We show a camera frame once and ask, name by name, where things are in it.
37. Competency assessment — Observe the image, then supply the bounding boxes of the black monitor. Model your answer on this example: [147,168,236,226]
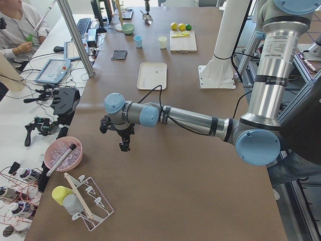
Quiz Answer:
[90,0,112,33]

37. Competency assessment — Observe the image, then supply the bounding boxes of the wooden cup tree stand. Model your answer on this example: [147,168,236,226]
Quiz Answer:
[113,0,124,32]

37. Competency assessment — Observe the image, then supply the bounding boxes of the white wire cup rack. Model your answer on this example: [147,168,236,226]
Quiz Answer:
[64,172,114,231]

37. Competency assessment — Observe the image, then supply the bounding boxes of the seated person white hoodie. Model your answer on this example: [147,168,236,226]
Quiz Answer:
[1,1,50,65]

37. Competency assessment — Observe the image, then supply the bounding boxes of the wooden cutting board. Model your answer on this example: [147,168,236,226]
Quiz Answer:
[170,30,197,53]

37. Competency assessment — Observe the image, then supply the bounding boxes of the black keyboard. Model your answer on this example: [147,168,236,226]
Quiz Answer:
[76,18,91,39]

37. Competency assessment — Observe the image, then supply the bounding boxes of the metal muddler rod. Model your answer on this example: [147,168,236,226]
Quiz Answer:
[46,144,77,177]

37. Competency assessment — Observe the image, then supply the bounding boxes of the blue teach pendant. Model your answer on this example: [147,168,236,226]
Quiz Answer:
[35,59,71,84]
[64,41,81,61]

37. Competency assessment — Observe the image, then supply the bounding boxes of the pink bowl with ice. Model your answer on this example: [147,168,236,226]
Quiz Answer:
[44,137,83,172]

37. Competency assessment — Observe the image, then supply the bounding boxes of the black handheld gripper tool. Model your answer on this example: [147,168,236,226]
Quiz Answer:
[24,116,59,147]

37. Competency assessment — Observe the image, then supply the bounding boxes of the yellow plastic knife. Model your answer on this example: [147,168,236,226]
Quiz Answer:
[171,35,189,38]

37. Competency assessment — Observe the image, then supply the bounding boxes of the yellow lemon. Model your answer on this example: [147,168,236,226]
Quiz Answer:
[171,22,178,31]
[178,23,186,31]

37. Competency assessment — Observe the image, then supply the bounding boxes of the dark grey cloth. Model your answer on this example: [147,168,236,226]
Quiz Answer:
[111,50,127,60]

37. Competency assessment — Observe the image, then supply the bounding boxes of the grey cup on rack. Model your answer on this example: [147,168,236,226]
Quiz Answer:
[63,194,84,215]

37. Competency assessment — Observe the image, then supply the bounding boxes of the metal scoop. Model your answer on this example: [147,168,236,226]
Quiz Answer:
[140,10,153,25]

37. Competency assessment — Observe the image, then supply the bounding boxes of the blue teach pendant front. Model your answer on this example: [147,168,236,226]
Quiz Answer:
[35,59,71,84]

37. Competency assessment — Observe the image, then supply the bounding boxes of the cream white cup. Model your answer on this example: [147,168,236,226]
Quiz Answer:
[158,36,168,49]

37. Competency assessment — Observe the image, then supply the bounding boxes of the aluminium frame post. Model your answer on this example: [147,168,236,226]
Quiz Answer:
[57,0,94,77]

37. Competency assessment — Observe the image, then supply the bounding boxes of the yellow cup on rack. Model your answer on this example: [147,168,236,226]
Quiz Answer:
[52,186,74,206]

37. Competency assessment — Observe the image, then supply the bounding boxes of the blue teach pendant rear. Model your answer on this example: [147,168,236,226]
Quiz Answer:
[64,41,81,61]

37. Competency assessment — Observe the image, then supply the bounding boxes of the mint green bowl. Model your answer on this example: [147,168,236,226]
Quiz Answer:
[121,23,135,35]

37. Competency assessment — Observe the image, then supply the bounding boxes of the cream plastic tray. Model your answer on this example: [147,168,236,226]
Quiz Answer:
[137,62,167,90]

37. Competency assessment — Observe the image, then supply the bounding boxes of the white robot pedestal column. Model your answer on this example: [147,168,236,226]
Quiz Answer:
[199,0,252,89]

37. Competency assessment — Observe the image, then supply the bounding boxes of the standing person dark shirt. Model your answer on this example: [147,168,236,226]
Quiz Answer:
[267,83,320,187]

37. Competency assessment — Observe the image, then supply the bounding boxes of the light blue cup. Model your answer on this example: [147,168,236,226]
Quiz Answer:
[133,35,142,48]

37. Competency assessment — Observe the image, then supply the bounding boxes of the green lime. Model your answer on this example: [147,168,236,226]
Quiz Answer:
[186,24,192,31]

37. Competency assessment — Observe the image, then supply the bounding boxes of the yellow lemon left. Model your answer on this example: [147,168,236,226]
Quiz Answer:
[171,22,178,31]

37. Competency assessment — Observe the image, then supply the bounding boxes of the yellow lemon middle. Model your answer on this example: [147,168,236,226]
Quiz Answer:
[178,23,186,31]

